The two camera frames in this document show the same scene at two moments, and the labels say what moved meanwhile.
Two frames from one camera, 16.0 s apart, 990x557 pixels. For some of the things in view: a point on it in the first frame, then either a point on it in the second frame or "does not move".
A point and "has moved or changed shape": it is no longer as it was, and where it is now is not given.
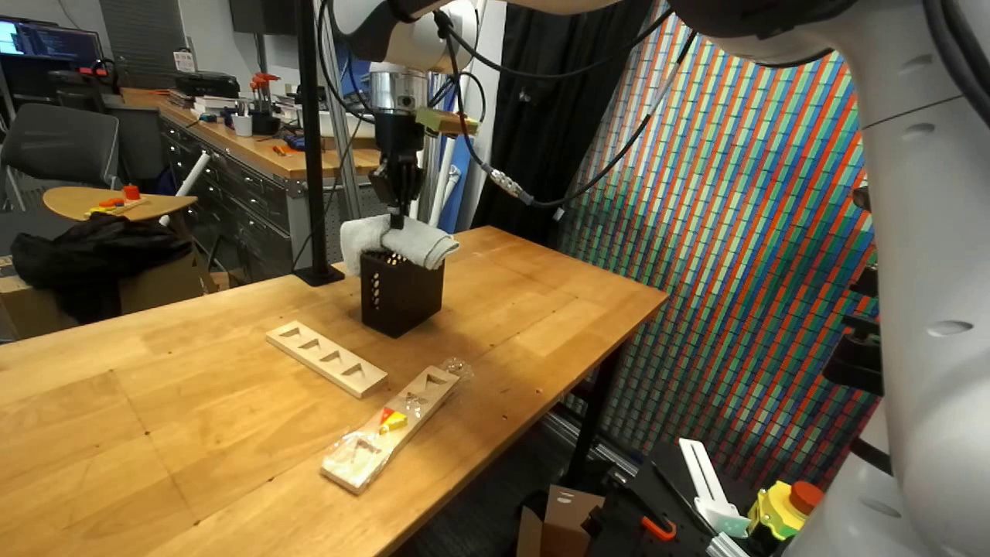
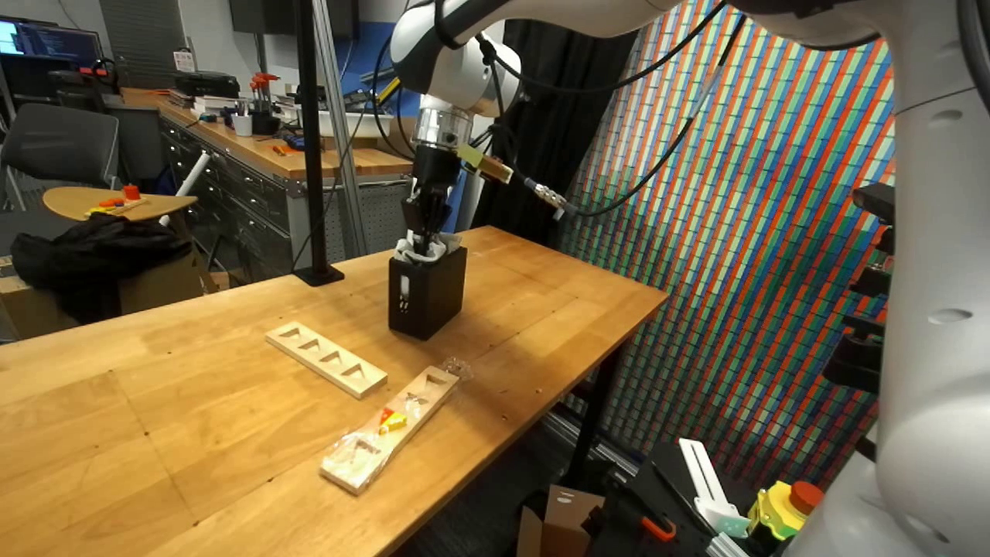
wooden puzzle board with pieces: (360, 457) does not move
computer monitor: (36, 39) does not move
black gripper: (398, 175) to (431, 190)
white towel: (416, 240) has moved or changed shape
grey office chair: (49, 147) does not move
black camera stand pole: (320, 272) does not move
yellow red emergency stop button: (782, 506) does not move
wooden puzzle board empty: (329, 356) does not move
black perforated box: (398, 294) has moved or changed shape
